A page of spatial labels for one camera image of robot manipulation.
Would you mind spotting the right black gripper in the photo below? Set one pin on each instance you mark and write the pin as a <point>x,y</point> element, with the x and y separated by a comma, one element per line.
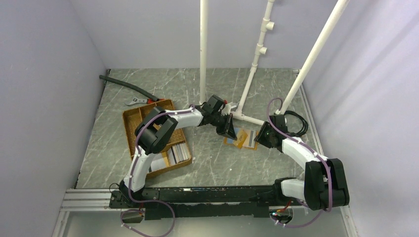
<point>259,138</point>

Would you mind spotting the white PVC pipe frame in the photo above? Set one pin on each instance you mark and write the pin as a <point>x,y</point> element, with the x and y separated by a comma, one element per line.
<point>260,49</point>

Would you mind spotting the stack of credit cards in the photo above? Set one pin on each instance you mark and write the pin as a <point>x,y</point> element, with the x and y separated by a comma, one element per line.
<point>178,153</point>

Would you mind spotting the orange leather card holder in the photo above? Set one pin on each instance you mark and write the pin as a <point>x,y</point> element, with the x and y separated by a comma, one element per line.
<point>245,139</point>

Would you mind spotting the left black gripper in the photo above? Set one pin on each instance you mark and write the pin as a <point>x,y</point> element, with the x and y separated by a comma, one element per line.
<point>228,130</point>

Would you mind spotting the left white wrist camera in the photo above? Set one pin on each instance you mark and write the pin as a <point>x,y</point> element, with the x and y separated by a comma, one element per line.
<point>228,108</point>

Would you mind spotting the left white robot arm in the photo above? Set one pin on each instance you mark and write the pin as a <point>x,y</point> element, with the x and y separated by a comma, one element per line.
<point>155,131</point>

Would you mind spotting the aluminium frame rail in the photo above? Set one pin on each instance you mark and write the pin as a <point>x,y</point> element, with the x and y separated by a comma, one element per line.
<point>80,200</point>

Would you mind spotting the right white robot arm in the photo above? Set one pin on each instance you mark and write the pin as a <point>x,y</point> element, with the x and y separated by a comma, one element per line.
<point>324,184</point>

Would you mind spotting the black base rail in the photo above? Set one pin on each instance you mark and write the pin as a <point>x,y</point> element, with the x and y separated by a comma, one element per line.
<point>158,203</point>

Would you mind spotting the red handled adjustable wrench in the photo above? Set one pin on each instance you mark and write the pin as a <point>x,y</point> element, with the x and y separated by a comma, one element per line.
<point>135,100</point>

